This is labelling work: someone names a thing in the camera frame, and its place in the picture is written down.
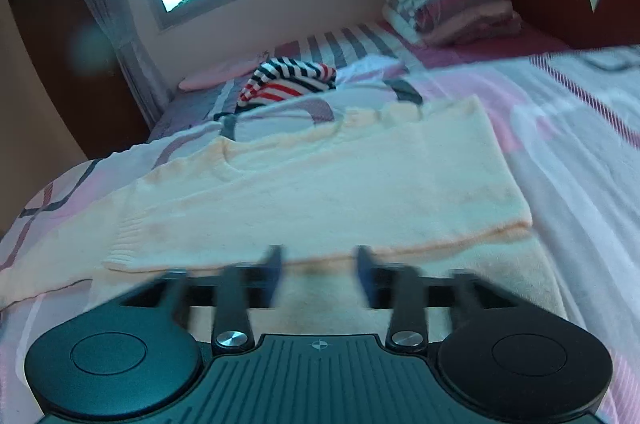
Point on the cream knit sweater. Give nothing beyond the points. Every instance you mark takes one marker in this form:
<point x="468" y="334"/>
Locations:
<point x="320" y="184"/>

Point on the grey sheer curtain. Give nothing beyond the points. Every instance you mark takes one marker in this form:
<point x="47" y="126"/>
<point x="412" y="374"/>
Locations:
<point x="115" y="8"/>

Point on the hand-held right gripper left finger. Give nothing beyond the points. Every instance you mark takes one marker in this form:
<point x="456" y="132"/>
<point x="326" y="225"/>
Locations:
<point x="275" y="276"/>

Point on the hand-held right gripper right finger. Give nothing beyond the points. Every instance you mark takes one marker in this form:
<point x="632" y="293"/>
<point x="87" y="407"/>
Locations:
<point x="364" y="276"/>

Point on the navy red white striped garment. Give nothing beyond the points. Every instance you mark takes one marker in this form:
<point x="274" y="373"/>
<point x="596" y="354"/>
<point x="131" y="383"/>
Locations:
<point x="290" y="81"/>

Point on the striped pillow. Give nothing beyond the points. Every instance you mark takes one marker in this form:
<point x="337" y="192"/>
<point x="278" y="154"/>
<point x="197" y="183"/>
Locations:
<point x="450" y="11"/>

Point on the pink garment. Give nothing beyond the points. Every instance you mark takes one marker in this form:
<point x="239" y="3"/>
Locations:
<point x="215" y="77"/>

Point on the dark wooden door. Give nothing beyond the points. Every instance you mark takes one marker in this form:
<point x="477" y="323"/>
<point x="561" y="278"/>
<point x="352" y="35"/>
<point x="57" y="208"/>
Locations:
<point x="55" y="53"/>

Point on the pink white patterned blanket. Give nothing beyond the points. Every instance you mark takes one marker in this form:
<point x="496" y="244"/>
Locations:
<point x="580" y="163"/>

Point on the purple striped bed sheet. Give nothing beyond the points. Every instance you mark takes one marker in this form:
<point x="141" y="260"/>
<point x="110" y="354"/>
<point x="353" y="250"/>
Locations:
<point x="340" y="41"/>

